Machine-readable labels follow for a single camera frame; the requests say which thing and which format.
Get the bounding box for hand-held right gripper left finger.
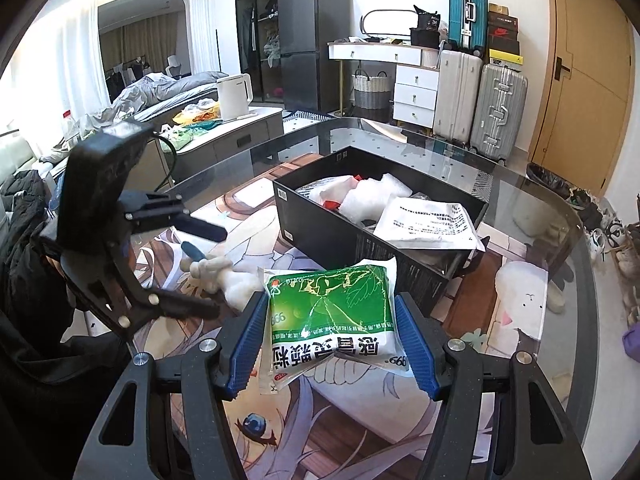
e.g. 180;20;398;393
75;290;271;480

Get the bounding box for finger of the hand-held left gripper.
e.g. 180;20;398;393
60;245;222;346
117;187;230;264

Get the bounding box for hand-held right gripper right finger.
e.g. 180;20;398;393
394;292;586;480

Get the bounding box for white plush toy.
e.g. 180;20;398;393
189;255;263;311

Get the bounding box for green white medicine packet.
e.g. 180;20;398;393
258;256;419;397

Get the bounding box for black cardboard box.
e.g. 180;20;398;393
272;145;491;313

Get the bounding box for person's left forearm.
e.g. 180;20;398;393
0;255;135;480

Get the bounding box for black puffer jacket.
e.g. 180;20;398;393
0;170;61;271

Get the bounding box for pale green sofa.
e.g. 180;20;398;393
0;132;39;181

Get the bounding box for white cat cushion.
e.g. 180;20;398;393
495;260;549;342

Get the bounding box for bed with grey duvet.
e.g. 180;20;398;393
107;71;228;122

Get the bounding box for hanging dark clothes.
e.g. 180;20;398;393
102;57;151;92

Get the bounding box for white foil pouch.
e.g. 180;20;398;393
374;196;480;251

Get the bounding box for yellow snack bag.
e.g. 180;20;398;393
172;105;221;128

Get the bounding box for grey low cabinet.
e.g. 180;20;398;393
132;107;286;171

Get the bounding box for white sheer curtain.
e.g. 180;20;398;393
57;0;114;117

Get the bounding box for white plastic bag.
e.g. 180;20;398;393
296;176;360;211

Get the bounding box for brown curtain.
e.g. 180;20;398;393
100;12;181;74

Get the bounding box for bubble wrap bag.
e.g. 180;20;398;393
340;174;414;222

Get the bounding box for white electric kettle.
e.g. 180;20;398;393
216;73;252;122

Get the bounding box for trash bin with black liner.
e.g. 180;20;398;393
512;161;576;236

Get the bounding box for pile of shoes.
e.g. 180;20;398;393
570;187;626;257

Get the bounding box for black refrigerator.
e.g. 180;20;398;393
276;0;351;113

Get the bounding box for woven laundry basket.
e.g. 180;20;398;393
352;71;392;110

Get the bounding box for dark glass wardrobe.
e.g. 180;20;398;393
234;0;313;106

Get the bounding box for silver suitcase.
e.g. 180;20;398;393
469;62;529;162

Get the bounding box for white drawer cabinet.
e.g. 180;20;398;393
392;65;441;128

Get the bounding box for white suitcase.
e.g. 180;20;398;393
432;49;483;143

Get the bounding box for white dressing table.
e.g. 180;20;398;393
327;40;443;116

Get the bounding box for oval mirror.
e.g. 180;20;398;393
360;8;418;42

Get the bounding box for black yellow shoe box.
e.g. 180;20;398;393
487;49;524;67

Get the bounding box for wooden door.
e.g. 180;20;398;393
527;0;636;196

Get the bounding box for black bag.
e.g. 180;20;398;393
410;5;442;47

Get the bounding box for black shoe box red logo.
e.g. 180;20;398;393
487;26;521;52

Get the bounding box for teal suitcase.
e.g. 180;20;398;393
447;0;489;56

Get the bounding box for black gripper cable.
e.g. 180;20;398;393
150;132;179;193

